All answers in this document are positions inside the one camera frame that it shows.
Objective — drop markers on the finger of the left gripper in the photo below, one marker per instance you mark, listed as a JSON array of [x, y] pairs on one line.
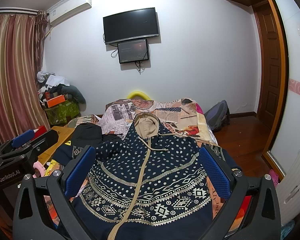
[[33, 148], [23, 138]]

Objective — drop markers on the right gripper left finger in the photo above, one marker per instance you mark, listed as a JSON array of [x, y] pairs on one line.
[[65, 186]]

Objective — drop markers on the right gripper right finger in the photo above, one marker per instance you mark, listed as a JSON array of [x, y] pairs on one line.
[[228, 186]]

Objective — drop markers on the navy patterned hooded jacket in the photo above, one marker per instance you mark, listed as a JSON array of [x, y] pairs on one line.
[[149, 186]]

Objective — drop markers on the pink plush toy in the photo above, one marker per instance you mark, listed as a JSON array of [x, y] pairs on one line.
[[39, 170]]

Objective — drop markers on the wooden folding lap table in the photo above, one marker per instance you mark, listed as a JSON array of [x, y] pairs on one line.
[[64, 135]]

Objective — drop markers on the green patterned storage box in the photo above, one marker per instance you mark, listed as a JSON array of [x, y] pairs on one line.
[[62, 113]]

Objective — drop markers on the orange box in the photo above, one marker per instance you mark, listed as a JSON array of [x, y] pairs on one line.
[[55, 101]]

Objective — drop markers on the pink slipper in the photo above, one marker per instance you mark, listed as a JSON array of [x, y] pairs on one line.
[[274, 177]]

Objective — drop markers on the black folded garment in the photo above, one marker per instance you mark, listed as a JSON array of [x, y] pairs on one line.
[[91, 134]]

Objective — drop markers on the white cloth pile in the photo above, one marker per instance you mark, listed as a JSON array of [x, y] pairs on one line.
[[49, 80]]

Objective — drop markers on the purple grey backpack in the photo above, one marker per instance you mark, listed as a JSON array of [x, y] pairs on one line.
[[218, 116]]

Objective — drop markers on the printed bed blanket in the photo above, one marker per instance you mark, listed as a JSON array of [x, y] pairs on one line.
[[182, 116]]

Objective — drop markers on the striped red curtain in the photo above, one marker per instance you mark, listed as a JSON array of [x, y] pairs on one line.
[[21, 58]]

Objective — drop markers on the yellow pillow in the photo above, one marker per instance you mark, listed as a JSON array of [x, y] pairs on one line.
[[138, 95]]

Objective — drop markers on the wooden door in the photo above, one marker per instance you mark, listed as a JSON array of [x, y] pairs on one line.
[[270, 63]]

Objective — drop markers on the white air conditioner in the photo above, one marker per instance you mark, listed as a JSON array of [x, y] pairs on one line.
[[67, 10]]

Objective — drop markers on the small wall monitor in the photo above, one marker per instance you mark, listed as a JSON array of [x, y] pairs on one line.
[[133, 51]]

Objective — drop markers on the large wall television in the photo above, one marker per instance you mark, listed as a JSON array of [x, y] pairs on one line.
[[129, 25]]

